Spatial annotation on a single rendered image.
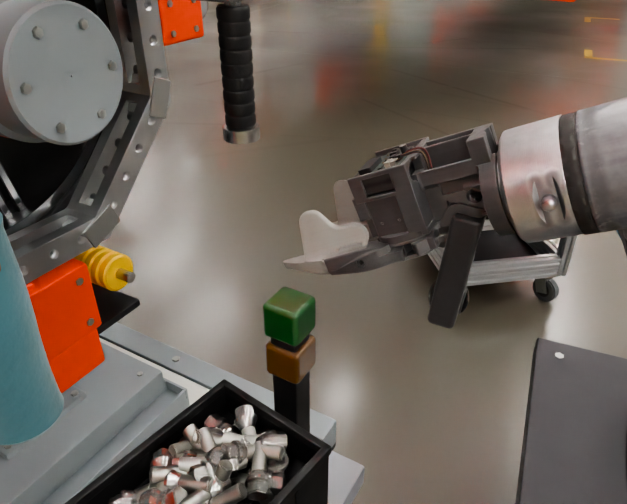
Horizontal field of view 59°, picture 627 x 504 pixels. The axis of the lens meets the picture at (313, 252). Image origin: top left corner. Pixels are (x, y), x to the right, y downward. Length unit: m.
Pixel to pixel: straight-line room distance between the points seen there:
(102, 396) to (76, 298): 0.33
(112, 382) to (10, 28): 0.74
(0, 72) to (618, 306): 1.66
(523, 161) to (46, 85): 0.41
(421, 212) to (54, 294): 0.52
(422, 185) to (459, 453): 0.90
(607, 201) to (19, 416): 0.59
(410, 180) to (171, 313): 1.27
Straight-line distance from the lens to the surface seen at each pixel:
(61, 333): 0.83
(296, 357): 0.55
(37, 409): 0.69
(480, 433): 1.33
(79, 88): 0.58
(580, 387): 1.05
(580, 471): 0.93
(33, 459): 1.05
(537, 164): 0.41
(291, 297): 0.54
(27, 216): 0.86
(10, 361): 0.64
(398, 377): 1.41
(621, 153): 0.41
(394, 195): 0.45
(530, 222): 0.43
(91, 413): 1.09
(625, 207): 0.42
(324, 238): 0.49
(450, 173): 0.45
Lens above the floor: 0.98
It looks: 32 degrees down
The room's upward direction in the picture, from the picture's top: straight up
